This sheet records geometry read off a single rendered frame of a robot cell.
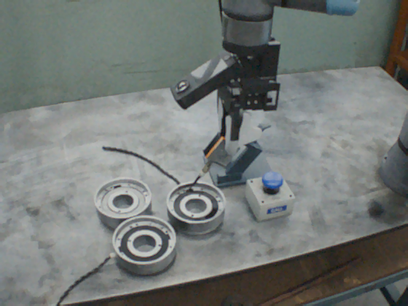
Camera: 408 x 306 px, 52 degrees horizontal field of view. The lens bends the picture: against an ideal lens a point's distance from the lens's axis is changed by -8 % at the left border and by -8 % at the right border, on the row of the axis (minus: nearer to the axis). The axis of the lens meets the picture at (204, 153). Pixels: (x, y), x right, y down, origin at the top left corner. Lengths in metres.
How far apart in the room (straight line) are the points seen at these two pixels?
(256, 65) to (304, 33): 2.02
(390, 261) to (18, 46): 1.94
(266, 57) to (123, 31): 1.71
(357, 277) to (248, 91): 0.60
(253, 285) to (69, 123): 0.58
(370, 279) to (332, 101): 0.47
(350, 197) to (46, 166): 0.64
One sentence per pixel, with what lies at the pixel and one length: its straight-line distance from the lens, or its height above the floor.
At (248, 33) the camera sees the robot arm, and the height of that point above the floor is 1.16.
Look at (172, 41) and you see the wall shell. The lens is 2.42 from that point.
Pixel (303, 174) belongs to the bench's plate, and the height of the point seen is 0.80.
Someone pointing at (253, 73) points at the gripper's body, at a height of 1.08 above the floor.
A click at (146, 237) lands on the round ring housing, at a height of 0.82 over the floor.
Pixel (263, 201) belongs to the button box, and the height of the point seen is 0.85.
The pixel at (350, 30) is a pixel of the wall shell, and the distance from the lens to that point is 2.89.
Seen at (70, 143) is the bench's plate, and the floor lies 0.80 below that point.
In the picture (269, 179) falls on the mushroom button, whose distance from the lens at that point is 0.81.
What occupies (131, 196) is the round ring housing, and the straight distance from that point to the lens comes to 0.83.
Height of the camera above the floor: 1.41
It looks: 39 degrees down
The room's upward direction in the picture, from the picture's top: 2 degrees clockwise
